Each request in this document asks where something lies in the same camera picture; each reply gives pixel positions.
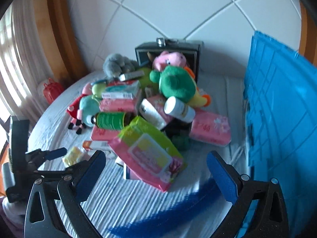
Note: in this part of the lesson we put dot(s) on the white curtain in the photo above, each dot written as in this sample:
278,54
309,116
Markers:
23,63

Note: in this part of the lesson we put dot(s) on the green label dark bottle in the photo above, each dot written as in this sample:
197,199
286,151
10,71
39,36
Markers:
114,121

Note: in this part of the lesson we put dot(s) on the grey plush toy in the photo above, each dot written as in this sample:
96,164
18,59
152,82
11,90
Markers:
115,64

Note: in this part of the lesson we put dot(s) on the green lime wet wipes pack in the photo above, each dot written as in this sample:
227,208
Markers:
148,153

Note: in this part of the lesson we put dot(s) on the white medicine bottle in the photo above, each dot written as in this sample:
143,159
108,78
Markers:
179,110

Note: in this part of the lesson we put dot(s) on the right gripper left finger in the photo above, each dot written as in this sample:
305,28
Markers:
71,186

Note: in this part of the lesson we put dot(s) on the pink pig plush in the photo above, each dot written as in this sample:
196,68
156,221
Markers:
169,59

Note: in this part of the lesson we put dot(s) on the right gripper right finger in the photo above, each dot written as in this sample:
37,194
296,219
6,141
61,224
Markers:
270,216

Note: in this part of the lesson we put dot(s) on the wooden door frame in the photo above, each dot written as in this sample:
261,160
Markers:
58,41

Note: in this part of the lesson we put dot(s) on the red dress pig plush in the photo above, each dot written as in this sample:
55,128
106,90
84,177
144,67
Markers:
82,109

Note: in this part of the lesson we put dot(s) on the black open box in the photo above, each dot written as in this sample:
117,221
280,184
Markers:
191,49

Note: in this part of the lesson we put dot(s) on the green frog plush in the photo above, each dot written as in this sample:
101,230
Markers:
174,82

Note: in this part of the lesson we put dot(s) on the white striped table cloth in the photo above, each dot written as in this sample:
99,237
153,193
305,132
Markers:
192,207

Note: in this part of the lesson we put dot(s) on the blue plastic storage crate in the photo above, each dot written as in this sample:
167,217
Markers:
280,87

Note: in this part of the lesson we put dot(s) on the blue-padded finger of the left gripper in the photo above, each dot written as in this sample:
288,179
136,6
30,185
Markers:
51,155

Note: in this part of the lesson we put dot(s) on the pink floral tissue pack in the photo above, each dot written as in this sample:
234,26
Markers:
210,128

